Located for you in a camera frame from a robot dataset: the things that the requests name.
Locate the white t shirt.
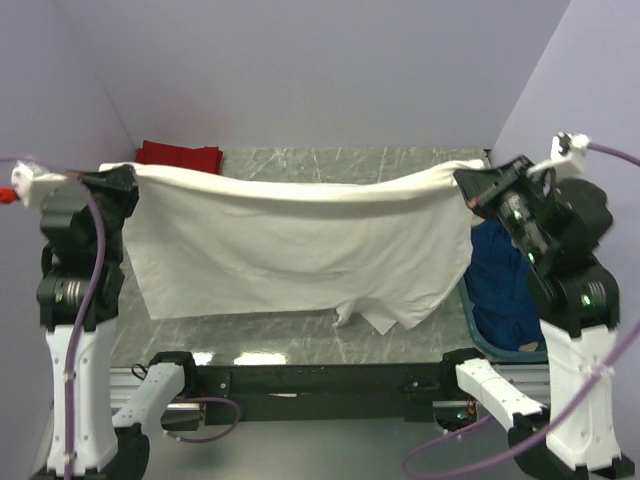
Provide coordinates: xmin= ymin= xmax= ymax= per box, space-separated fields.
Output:
xmin=123 ymin=161 xmax=472 ymax=333

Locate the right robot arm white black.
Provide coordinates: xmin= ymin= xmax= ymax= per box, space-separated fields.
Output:
xmin=454 ymin=157 xmax=635 ymax=479

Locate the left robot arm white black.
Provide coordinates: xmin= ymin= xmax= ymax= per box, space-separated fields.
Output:
xmin=35 ymin=164 xmax=198 ymax=479

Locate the blue t shirt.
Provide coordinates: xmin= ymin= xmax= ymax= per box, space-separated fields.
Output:
xmin=464 ymin=220 xmax=543 ymax=353

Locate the beige t shirt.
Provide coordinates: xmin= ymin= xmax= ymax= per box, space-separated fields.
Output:
xmin=518 ymin=342 xmax=539 ymax=352

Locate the teal plastic basket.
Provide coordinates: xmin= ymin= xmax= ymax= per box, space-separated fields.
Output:
xmin=457 ymin=279 xmax=551 ymax=365

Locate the folded red t shirt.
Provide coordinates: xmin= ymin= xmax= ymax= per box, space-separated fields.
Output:
xmin=135 ymin=140 xmax=224 ymax=174

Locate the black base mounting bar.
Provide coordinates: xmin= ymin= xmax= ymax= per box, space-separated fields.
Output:
xmin=178 ymin=363 xmax=469 ymax=426

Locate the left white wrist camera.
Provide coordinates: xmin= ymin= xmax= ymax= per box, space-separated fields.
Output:
xmin=1 ymin=160 xmax=67 ymax=209

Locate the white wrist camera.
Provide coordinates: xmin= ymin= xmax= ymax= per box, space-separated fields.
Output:
xmin=1 ymin=160 xmax=67 ymax=209
xmin=527 ymin=132 xmax=590 ymax=179

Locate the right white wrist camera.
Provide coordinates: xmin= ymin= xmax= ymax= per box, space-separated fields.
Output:
xmin=527 ymin=132 xmax=590 ymax=179

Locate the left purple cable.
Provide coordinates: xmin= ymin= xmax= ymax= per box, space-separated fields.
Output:
xmin=0 ymin=154 xmax=244 ymax=480

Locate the purple cable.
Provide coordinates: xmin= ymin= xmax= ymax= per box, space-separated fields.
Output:
xmin=0 ymin=154 xmax=244 ymax=480
xmin=402 ymin=142 xmax=640 ymax=480

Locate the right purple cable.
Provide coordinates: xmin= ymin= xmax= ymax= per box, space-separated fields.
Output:
xmin=402 ymin=142 xmax=640 ymax=480

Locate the aluminium frame rail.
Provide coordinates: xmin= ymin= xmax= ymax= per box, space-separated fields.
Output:
xmin=110 ymin=364 xmax=550 ymax=410

